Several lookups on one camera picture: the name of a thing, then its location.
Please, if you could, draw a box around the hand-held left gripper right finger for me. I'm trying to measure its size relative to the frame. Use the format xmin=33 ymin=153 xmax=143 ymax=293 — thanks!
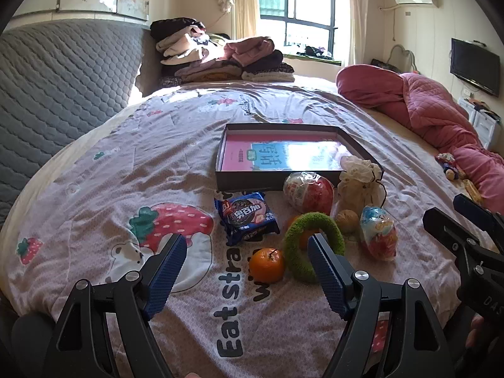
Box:
xmin=307 ymin=233 xmax=459 ymax=378

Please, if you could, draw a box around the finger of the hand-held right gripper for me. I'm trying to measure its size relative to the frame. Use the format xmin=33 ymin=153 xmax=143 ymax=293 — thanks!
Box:
xmin=423 ymin=207 xmax=504 ymax=280
xmin=453 ymin=193 xmax=504 ymax=241

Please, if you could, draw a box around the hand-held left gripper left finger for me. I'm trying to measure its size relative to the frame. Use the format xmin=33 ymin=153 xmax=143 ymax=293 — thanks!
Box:
xmin=41 ymin=233 xmax=187 ymax=378

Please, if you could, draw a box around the green fuzzy ring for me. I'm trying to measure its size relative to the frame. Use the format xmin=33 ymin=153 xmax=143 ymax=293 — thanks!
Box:
xmin=283 ymin=212 xmax=346 ymax=283

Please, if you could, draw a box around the orange tangerine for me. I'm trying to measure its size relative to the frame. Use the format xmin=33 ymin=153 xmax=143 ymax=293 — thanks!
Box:
xmin=249 ymin=247 xmax=286 ymax=283
xmin=285 ymin=215 xmax=320 ymax=250

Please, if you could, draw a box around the brown walnut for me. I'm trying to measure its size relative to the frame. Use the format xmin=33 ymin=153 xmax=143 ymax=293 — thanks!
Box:
xmin=335 ymin=209 xmax=360 ymax=234

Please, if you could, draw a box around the clear candy bag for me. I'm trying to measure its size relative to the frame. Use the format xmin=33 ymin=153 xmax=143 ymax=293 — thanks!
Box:
xmin=359 ymin=204 xmax=398 ymax=261

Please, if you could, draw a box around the red egg toy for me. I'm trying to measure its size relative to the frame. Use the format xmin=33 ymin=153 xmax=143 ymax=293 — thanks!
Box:
xmin=283 ymin=171 xmax=335 ymax=216

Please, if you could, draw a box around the blue cookie packet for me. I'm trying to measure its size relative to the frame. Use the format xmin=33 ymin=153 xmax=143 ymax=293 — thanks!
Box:
xmin=214 ymin=192 xmax=281 ymax=247

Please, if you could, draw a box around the cream fabric scrunchie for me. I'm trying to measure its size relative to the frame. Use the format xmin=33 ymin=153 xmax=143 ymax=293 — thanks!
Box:
xmin=337 ymin=157 xmax=388 ymax=215

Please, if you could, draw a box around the shallow grey cardboard box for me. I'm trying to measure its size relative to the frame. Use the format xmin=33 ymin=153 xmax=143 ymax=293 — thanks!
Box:
xmin=215 ymin=123 xmax=386 ymax=193

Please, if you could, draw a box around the person's right hand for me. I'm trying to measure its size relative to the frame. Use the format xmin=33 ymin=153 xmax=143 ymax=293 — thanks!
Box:
xmin=467 ymin=315 xmax=491 ymax=349

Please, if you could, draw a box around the small yellow toy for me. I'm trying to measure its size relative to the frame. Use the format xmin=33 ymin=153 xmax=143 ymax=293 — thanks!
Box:
xmin=462 ymin=179 xmax=485 ymax=205

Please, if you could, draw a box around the small colourful doll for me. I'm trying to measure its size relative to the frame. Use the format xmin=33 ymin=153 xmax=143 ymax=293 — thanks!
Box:
xmin=435 ymin=153 xmax=465 ymax=182

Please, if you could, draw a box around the white drawer unit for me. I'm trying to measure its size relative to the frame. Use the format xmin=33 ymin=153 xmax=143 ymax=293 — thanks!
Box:
xmin=459 ymin=98 xmax=502 ymax=150

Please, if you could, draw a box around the pink quilted blanket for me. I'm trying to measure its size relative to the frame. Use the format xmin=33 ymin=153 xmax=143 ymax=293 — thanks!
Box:
xmin=336 ymin=64 xmax=504 ymax=213

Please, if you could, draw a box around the black bag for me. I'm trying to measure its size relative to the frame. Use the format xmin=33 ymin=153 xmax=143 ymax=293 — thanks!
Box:
xmin=370 ymin=58 xmax=400 ymax=73

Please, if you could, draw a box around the grey quilted headboard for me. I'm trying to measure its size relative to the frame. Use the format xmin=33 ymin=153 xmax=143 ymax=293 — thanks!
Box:
xmin=0 ymin=19 xmax=154 ymax=229

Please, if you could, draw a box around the green sill cushion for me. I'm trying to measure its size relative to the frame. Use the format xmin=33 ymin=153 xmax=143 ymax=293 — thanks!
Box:
xmin=283 ymin=53 xmax=341 ymax=66

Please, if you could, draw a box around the dark cloth bundle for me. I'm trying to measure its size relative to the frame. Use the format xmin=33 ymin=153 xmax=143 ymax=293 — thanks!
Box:
xmin=305 ymin=45 xmax=335 ymax=58

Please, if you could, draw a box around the pile of folded clothes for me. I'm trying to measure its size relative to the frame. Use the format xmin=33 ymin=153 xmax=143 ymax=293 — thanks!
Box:
xmin=150 ymin=18 xmax=296 ymax=87

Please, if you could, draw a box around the cream straight curtain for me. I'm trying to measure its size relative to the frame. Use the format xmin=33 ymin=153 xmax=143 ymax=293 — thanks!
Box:
xmin=341 ymin=0 xmax=379 ymax=67

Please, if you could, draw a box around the black framed window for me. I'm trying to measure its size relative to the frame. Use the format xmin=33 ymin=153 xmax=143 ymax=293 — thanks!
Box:
xmin=256 ymin=0 xmax=347 ymax=64

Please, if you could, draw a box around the cream knotted curtain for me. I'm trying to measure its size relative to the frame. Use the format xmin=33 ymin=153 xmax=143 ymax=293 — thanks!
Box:
xmin=218 ymin=0 xmax=258 ymax=40

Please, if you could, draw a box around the black wall television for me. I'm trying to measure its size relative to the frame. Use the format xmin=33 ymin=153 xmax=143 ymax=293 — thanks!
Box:
xmin=450 ymin=38 xmax=501 ymax=97

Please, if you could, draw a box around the white arched metal frame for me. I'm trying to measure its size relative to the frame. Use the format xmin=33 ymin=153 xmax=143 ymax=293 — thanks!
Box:
xmin=388 ymin=43 xmax=418 ymax=73

